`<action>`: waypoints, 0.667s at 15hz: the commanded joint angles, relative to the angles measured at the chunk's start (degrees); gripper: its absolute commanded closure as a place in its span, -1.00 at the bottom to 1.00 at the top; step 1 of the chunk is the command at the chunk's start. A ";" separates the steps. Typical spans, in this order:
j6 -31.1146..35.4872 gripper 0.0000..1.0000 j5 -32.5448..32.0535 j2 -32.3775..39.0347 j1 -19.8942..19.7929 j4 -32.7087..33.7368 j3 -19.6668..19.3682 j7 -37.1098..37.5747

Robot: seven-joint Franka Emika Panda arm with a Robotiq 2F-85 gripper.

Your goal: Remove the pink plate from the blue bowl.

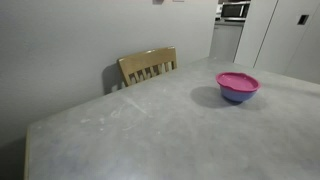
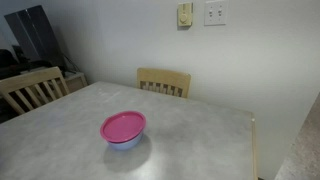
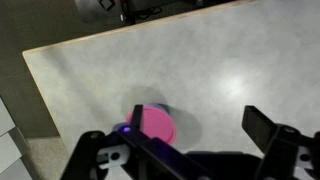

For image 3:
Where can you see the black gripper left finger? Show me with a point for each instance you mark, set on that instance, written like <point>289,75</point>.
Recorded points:
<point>141,157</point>

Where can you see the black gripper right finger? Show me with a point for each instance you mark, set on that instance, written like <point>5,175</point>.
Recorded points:
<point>285,148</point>

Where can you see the pink plastic plate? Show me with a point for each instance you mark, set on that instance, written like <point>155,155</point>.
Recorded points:
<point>169,139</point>

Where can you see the grey cabinet corner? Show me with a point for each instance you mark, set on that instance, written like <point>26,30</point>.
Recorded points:
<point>12,166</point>

